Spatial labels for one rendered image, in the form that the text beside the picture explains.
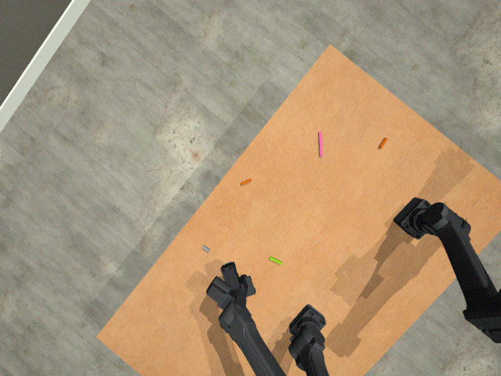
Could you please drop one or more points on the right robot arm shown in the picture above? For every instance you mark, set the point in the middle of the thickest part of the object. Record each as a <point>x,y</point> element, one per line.
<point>483,308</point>

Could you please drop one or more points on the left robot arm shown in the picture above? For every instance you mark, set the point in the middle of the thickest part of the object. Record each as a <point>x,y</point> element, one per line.
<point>307,345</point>

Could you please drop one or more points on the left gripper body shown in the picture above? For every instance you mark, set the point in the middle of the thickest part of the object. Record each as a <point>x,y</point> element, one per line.
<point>251,289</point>

